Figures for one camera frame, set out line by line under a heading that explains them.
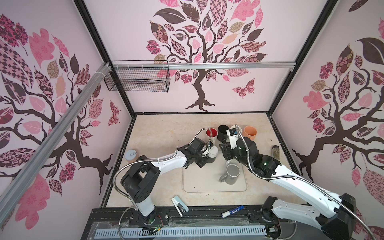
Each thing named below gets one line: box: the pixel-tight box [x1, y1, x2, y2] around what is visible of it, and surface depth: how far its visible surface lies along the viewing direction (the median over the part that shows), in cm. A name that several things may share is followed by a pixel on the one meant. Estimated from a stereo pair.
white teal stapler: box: [171, 195, 190, 218], surface depth 76 cm
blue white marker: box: [220, 205, 245, 219], surface depth 76 cm
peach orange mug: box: [242, 125, 258, 142], surface depth 101 cm
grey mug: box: [219, 163, 241, 185], surface depth 81 cm
